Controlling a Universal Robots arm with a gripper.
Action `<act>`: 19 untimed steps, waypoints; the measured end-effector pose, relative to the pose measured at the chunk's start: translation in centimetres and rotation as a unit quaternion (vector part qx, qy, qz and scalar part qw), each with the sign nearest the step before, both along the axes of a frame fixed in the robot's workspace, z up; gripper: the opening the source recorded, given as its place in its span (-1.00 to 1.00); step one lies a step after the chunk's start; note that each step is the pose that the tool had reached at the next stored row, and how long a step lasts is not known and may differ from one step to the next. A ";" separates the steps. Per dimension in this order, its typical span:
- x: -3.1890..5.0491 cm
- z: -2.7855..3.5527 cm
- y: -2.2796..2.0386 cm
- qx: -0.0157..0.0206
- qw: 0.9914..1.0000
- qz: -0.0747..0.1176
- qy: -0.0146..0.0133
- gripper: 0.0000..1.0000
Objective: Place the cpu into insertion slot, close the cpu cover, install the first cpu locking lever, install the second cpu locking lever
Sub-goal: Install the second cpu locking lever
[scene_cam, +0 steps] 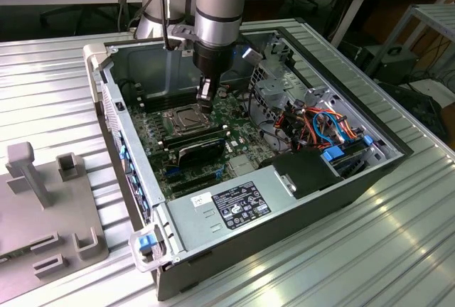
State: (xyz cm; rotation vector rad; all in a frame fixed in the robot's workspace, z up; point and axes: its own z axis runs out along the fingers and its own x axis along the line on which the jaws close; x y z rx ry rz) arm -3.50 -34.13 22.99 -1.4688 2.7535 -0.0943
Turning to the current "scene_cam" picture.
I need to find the black wire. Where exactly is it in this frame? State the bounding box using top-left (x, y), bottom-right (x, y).
top-left (116, 77), bottom-right (145, 100)

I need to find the silver CPU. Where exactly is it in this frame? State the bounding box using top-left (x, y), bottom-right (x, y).
top-left (176, 109), bottom-right (207, 131)

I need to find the blue wire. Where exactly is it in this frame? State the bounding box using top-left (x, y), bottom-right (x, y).
top-left (312, 110), bottom-right (348, 144)

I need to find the silver drive cage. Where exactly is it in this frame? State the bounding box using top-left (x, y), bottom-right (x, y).
top-left (248, 31), bottom-right (310, 123)

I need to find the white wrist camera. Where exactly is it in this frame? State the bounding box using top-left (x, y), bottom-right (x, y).
top-left (241, 46), bottom-right (263, 63)

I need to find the open grey PC case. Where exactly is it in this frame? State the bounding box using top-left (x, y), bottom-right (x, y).
top-left (82, 26), bottom-right (415, 303)

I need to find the CPU socket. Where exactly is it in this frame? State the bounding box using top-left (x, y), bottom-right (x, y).
top-left (163, 104), bottom-right (218, 138)

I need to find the metal locking lever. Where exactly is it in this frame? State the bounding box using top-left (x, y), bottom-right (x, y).
top-left (164, 104), bottom-right (208, 115)

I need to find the aluminium slat table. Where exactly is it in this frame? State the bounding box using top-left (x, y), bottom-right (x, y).
top-left (365, 3), bottom-right (455, 84)

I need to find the silver chipset heatsink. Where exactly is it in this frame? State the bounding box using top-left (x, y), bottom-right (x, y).
top-left (228, 155), bottom-right (259, 177)

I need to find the black equipment box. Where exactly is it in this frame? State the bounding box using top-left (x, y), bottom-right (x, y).
top-left (376, 45), bottom-right (419, 86)

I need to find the graphics card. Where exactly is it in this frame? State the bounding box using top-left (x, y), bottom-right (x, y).
top-left (176, 138), bottom-right (228, 169)

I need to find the grey parts rack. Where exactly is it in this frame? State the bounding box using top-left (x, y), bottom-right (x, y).
top-left (0, 141), bottom-right (109, 281)

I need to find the orange wire bundle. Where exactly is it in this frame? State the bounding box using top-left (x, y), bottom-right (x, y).
top-left (275, 106), bottom-right (367, 151)

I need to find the green motherboard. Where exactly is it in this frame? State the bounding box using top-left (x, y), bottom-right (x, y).
top-left (126, 85), bottom-right (264, 202)

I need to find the black expansion slot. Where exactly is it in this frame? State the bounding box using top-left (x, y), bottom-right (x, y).
top-left (167, 171), bottom-right (218, 188)

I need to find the silver metal bracket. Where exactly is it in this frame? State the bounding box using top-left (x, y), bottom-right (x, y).
top-left (304, 85), bottom-right (344, 109)

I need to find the silver power supply unit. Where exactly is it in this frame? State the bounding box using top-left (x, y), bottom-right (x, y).
top-left (164, 165), bottom-right (298, 253)

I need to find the black plastic shroud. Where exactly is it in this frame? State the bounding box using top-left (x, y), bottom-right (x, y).
top-left (258, 146), bottom-right (345, 200)

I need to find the blue disk carrier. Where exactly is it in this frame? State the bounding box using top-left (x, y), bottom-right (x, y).
top-left (319, 145), bottom-right (348, 163)

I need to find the metal socket cover frame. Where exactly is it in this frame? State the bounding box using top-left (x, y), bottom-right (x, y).
top-left (165, 106), bottom-right (216, 137)

